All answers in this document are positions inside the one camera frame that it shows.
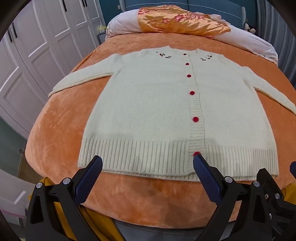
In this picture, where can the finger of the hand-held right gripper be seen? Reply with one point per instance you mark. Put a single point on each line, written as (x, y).
(270, 185)
(293, 168)

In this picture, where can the small pale yellow object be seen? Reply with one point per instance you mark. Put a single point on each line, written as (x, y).
(103, 27)

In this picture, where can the grey bedside table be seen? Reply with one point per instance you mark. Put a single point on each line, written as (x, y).
(101, 38)

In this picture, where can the orange plush blanket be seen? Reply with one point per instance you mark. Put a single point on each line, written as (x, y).
(69, 129)

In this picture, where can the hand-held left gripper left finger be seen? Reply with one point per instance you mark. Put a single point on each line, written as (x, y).
(92, 173)

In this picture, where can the grey curtain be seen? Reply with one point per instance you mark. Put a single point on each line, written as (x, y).
(284, 46)

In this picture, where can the black and white plush toy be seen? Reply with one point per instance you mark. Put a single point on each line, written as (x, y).
(250, 28)

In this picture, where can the blue upholstered headboard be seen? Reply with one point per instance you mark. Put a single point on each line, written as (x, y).
(208, 5)

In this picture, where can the white panelled wardrobe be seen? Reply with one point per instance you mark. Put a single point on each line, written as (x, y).
(34, 46)

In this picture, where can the orange floral satin pillow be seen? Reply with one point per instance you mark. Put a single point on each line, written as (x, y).
(175, 25)

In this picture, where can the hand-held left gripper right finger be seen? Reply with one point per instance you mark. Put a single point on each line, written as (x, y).
(205, 178)

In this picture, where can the white duvet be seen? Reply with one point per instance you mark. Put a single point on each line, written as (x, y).
(122, 24)

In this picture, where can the white low cabinet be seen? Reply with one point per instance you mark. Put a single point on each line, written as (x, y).
(11, 194)

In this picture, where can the white knit cardigan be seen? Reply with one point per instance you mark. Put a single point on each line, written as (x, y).
(143, 104)

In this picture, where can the grey bed frame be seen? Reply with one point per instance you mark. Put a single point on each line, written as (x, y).
(161, 231)

